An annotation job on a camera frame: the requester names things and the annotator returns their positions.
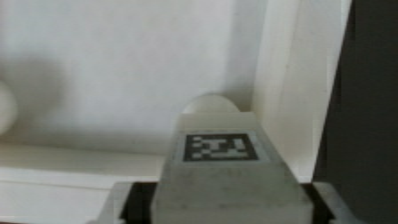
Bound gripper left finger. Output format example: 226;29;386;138
87;182;158;224

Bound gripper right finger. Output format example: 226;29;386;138
302;182;363;224

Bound white leg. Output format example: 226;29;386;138
151;95;315;224

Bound white square tabletop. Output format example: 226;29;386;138
0;0;352;224

